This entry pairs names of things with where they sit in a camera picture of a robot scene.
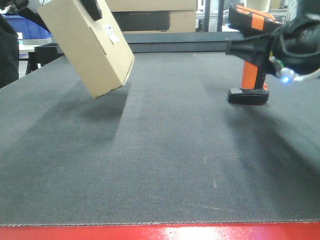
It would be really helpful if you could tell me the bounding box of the large brown cardboard box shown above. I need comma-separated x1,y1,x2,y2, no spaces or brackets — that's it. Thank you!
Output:
106,0,197,33

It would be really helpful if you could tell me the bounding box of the small brown cardboard package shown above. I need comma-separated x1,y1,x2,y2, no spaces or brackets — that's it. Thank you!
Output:
37,0,135,98

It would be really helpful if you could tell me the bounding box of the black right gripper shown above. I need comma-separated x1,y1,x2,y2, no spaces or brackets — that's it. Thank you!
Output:
225,0,320,77

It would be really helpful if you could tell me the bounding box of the orange black barcode scanner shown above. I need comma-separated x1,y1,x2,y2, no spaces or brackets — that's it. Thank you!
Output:
225,3,281,105

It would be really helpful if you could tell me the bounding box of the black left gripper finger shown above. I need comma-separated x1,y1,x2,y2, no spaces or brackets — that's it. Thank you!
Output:
80,0,103,21

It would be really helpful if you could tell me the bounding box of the white cable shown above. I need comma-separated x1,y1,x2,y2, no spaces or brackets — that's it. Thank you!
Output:
292,67,320,83

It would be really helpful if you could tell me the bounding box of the blue plastic crate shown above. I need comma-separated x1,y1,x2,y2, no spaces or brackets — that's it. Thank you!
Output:
3,15,52,40

